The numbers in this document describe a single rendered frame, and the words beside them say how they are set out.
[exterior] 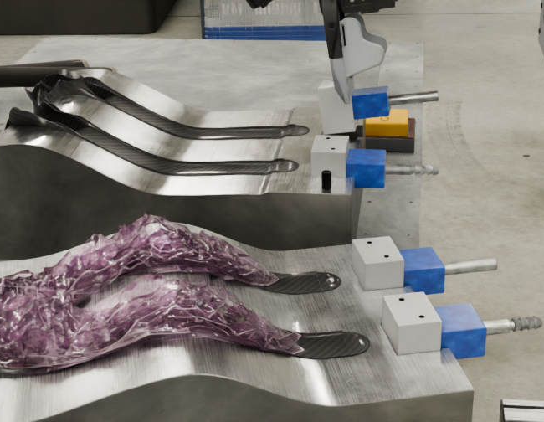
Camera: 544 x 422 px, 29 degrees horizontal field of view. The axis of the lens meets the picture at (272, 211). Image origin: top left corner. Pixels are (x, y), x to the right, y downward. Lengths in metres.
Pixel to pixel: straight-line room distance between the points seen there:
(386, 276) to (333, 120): 0.29
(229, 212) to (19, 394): 0.36
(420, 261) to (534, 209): 2.25
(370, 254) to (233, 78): 0.82
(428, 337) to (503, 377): 1.55
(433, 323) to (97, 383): 0.27
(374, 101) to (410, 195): 0.15
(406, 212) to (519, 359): 1.28
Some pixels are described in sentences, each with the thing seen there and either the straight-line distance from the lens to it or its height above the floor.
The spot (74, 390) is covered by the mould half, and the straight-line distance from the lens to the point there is 0.79.
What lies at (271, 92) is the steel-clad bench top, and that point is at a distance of 1.64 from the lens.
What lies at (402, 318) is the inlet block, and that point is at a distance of 0.85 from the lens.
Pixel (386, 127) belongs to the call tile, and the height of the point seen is 0.83.
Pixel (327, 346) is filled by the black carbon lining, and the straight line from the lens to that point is 0.87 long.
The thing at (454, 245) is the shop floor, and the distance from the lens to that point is 2.95.
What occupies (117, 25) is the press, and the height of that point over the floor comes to 0.05.
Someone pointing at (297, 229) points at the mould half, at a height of 0.85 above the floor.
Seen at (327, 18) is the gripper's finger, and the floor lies 1.03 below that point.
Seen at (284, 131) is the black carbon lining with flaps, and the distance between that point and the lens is 1.23.
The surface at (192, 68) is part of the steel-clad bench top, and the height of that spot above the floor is 0.80.
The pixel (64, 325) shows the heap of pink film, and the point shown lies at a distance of 0.84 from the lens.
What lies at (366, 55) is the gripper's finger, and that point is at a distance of 1.16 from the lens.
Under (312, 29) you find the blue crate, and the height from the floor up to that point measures 0.20.
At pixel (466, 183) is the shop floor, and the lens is 3.36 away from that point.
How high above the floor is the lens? 1.31
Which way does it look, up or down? 25 degrees down
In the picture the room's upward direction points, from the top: 2 degrees counter-clockwise
